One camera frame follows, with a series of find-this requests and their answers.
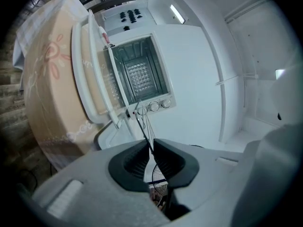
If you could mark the white plate with red piece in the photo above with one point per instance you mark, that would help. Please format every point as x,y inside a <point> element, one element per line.
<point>104,35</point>

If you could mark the group of black wall holders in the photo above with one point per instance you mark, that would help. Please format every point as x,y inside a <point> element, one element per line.
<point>131,15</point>

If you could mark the white wall panel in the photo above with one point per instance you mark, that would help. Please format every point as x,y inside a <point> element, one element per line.
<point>113,20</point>

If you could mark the black pedestal fan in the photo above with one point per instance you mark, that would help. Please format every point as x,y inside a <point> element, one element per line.
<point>157,181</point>

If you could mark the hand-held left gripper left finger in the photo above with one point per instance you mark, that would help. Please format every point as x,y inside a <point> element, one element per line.
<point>94,193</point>

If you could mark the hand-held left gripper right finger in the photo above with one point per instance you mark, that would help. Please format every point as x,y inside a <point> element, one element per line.
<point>208,169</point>

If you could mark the white toaster oven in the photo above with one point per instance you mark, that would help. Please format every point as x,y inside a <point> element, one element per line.
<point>169,89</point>

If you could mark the table with checked cloth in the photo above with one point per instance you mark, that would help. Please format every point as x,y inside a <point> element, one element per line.
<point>47,91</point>

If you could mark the metal baking tray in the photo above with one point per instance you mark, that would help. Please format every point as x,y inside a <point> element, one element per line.
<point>118,136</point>

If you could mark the white tube light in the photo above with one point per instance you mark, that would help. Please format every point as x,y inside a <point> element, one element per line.
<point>177,13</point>

